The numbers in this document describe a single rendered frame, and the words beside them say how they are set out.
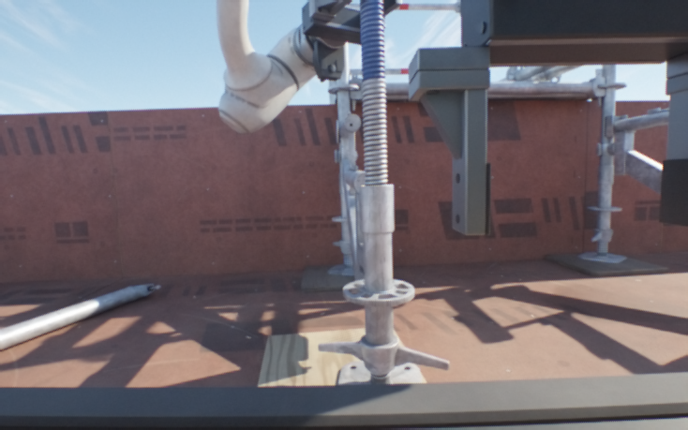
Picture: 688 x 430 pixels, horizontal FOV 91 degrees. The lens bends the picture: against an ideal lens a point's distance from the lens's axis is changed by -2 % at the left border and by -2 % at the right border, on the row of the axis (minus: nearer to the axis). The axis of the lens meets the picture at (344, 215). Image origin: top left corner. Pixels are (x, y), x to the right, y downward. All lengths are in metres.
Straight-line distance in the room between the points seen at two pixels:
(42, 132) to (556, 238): 2.25
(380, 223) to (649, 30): 0.41
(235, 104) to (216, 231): 0.89
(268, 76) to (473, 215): 0.61
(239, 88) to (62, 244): 1.30
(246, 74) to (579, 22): 0.61
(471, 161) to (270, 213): 1.34
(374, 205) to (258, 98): 0.34
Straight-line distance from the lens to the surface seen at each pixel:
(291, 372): 0.75
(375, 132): 0.57
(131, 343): 1.05
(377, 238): 0.57
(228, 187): 1.54
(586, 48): 0.25
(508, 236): 1.71
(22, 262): 1.99
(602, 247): 1.82
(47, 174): 1.88
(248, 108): 0.76
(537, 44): 0.23
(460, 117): 0.21
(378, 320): 0.61
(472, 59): 0.21
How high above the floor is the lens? 0.39
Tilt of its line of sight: 6 degrees down
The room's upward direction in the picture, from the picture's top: 2 degrees counter-clockwise
